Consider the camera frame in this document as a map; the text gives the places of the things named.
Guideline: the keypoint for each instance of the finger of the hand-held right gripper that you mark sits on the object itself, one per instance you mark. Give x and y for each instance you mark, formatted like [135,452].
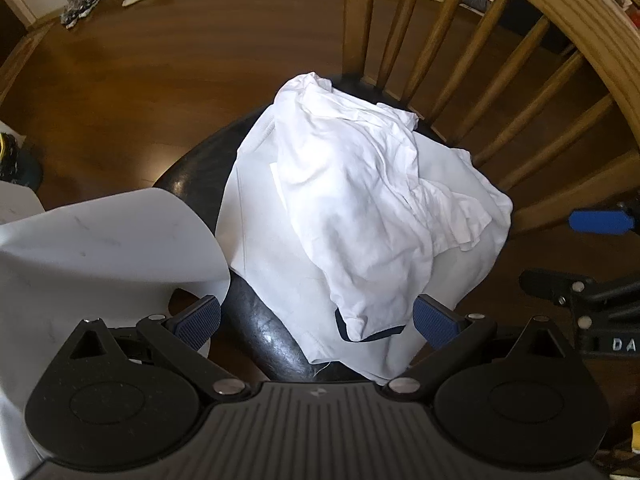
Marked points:
[597,221]
[555,285]

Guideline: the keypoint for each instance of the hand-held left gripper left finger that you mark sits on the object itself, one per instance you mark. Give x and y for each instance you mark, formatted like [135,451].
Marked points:
[200,321]

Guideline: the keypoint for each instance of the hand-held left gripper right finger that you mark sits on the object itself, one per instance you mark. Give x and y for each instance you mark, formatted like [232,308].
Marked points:
[434,321]

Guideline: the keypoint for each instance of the off-white garment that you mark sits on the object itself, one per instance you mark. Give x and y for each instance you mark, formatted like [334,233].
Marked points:
[250,240]

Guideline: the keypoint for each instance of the wooden chair black seat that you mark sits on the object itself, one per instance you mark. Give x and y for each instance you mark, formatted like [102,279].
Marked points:
[525,65]

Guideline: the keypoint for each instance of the black and yellow object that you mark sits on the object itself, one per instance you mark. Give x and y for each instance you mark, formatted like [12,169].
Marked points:
[17,160]

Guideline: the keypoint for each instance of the black and white shoe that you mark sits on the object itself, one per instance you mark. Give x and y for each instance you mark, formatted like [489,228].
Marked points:
[80,10]

